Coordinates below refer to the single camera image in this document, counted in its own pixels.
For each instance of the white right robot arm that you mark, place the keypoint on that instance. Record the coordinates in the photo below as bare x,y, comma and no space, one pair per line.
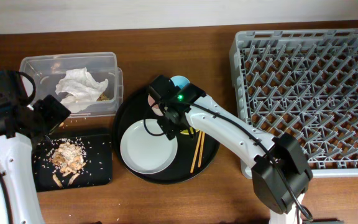
279,169

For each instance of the white napkin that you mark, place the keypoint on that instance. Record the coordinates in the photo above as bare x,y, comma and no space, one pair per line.
81,88

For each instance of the grey plate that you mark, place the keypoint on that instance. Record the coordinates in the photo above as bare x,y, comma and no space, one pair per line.
144,153

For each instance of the wooden chopstick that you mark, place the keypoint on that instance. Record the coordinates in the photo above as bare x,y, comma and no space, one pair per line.
198,145

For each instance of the yellow bowl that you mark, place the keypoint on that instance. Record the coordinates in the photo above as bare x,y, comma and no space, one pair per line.
187,132

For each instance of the grey dishwasher rack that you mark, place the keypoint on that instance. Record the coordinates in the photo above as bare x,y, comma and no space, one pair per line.
304,83

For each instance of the blue cup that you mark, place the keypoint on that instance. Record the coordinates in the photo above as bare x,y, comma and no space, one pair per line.
180,81

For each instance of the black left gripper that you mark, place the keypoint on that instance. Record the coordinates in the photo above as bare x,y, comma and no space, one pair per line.
56,112

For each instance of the pink cup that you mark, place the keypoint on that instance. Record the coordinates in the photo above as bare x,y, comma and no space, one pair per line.
154,106

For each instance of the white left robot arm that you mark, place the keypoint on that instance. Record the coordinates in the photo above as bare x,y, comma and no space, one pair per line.
21,129

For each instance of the clear plastic bin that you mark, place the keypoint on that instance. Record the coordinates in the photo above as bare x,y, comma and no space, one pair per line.
48,70

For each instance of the black round tray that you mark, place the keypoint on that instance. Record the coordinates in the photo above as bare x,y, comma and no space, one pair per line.
131,111

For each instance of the black rectangular tray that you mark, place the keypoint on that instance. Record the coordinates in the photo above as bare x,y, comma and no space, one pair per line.
96,146

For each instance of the left wooden chopstick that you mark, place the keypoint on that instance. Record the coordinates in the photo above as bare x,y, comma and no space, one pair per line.
198,145

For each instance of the right wooden chopstick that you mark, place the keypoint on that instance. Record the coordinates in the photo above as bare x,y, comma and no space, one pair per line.
200,147

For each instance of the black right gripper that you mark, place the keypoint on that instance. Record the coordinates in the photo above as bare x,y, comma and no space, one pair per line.
168,127

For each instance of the rice and food scraps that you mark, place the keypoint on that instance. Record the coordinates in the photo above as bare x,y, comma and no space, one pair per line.
70,162

